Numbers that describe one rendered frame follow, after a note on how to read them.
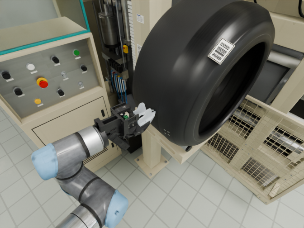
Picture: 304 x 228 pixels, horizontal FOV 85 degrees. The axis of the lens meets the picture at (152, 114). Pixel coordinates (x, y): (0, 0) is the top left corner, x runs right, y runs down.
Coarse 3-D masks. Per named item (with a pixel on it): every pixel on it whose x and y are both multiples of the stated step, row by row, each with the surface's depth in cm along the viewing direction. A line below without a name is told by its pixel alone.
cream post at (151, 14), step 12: (132, 0) 72; (144, 0) 66; (156, 0) 66; (168, 0) 70; (132, 12) 75; (144, 12) 69; (156, 12) 69; (144, 24) 73; (144, 36) 77; (144, 132) 134; (144, 144) 148; (156, 144) 143; (144, 156) 164; (156, 156) 158
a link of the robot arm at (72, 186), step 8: (80, 168) 43; (72, 176) 42; (80, 176) 43; (88, 176) 44; (96, 176) 45; (64, 184) 43; (72, 184) 42; (80, 184) 42; (72, 192) 42; (80, 192) 41
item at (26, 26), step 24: (0, 0) 64; (24, 0) 68; (48, 0) 73; (72, 0) 79; (0, 24) 68; (24, 24) 73; (48, 24) 78; (72, 24) 85; (0, 48) 72; (24, 48) 77
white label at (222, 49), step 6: (222, 42) 43; (228, 42) 42; (216, 48) 43; (222, 48) 43; (228, 48) 42; (210, 54) 43; (216, 54) 43; (222, 54) 43; (216, 60) 43; (222, 60) 42
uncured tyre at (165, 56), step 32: (192, 0) 53; (224, 0) 50; (160, 32) 52; (192, 32) 46; (224, 32) 43; (256, 32) 47; (160, 64) 51; (192, 64) 45; (224, 64) 45; (256, 64) 72; (160, 96) 53; (192, 96) 47; (224, 96) 94; (160, 128) 63; (192, 128) 56
